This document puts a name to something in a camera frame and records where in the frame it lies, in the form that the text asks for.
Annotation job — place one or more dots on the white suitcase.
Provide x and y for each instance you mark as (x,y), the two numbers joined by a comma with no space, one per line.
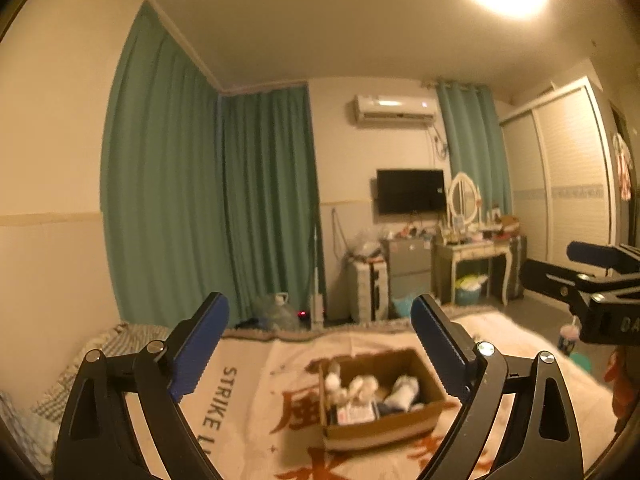
(367,290)

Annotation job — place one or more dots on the white louvred wardrobe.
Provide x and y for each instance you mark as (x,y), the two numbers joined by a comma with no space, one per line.
(565,185)

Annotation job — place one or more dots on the hanging red white garment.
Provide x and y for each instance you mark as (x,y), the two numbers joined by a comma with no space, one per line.
(622,167)

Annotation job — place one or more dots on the oval white vanity mirror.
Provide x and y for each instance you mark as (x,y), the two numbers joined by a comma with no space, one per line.
(462,200)

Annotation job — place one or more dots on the white air conditioner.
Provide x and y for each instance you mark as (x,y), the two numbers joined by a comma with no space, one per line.
(395,108)

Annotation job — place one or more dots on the teal bag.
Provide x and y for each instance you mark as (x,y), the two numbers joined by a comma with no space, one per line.
(404,306)

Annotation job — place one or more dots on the black wall television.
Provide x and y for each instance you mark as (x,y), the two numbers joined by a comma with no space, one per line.
(410,191)

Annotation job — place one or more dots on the white dressing table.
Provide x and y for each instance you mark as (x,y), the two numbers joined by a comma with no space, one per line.
(470,250)

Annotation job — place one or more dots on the wide green curtain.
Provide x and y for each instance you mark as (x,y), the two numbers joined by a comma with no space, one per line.
(160,185)

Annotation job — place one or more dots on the white stick vacuum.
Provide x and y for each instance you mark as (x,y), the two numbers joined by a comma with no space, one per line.
(317,285)

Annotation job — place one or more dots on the red cloth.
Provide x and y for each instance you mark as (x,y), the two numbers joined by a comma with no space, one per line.
(619,380)

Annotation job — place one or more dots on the cream printed blanket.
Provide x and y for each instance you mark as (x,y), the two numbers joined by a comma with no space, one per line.
(250,400)

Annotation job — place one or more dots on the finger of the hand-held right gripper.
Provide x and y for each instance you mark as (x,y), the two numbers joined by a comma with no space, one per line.
(587,251)
(547,277)

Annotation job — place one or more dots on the large water bottle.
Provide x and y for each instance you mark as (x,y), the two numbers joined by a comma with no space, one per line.
(277,312)

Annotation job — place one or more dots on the narrow green curtain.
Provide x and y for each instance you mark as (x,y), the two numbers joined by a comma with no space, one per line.
(475,140)

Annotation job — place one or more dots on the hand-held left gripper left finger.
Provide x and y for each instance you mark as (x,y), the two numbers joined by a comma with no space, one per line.
(200,355)

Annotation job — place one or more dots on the clear plastic bag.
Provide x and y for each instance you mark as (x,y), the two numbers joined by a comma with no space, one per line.
(365,245)

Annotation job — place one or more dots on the dark-edged tissue pack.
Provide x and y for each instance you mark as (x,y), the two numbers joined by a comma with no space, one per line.
(356,414)

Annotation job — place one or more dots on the checkered bedsheet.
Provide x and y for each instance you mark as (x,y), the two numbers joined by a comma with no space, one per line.
(100,360)

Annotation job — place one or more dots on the brown cardboard box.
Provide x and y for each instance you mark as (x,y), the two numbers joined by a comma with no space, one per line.
(380,430)

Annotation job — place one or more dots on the grey mini fridge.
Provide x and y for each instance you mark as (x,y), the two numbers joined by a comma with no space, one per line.
(407,270)

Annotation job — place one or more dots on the blue tissue packet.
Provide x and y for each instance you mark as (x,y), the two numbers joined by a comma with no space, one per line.
(404,392)

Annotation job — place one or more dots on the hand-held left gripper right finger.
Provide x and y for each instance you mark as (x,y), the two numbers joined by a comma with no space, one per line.
(440,350)

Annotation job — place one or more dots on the purple drink cup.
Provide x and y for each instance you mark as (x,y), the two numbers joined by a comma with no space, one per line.
(568,337)

